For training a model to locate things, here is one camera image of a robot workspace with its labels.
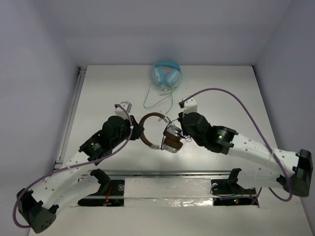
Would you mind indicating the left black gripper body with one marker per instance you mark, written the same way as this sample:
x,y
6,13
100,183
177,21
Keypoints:
x,y
135,128

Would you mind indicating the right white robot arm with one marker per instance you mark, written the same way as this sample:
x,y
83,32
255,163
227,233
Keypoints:
x,y
291,171

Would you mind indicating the light blue headphones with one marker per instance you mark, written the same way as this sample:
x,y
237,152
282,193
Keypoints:
x,y
166,73

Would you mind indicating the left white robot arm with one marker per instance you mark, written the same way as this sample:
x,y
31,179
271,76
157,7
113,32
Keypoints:
x,y
40,202

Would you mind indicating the aluminium rail left side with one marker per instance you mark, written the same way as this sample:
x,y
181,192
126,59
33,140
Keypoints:
x,y
69,122

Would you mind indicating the aluminium rail front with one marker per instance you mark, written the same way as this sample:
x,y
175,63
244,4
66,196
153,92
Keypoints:
x,y
165,173

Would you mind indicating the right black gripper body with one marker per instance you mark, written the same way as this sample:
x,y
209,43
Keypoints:
x,y
185,132

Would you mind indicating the aluminium rail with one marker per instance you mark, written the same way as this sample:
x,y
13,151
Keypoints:
x,y
69,122
165,173

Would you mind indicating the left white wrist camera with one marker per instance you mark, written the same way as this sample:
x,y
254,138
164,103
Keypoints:
x,y
122,108

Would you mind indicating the brown silver headphones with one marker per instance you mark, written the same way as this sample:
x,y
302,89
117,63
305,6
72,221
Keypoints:
x,y
171,136

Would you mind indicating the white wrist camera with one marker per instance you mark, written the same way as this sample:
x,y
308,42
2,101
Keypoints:
x,y
188,105
122,108

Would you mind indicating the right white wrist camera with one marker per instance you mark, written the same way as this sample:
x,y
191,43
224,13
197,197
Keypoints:
x,y
188,105

